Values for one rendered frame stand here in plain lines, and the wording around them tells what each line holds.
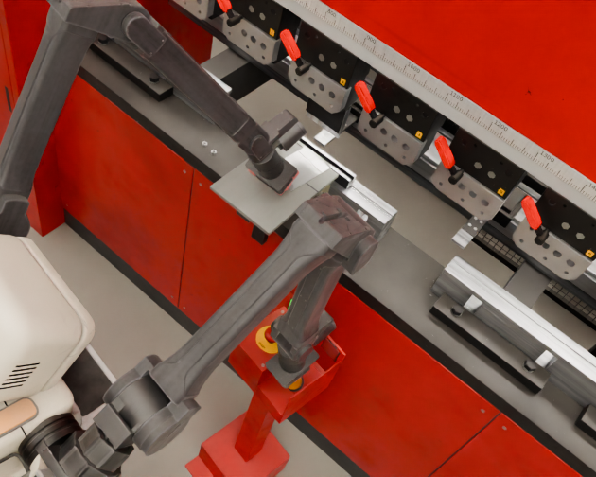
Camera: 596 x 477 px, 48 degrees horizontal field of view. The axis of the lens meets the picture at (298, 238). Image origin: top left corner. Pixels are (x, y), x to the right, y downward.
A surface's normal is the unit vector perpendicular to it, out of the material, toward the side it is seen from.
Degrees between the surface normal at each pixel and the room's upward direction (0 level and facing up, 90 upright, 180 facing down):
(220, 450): 0
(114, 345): 0
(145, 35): 79
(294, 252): 39
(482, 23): 90
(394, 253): 0
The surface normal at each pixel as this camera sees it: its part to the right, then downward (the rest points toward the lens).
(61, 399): 0.58, -0.51
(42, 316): 0.70, -0.66
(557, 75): -0.62, 0.54
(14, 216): 0.57, 0.61
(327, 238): -0.27, -0.14
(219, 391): 0.20, -0.58
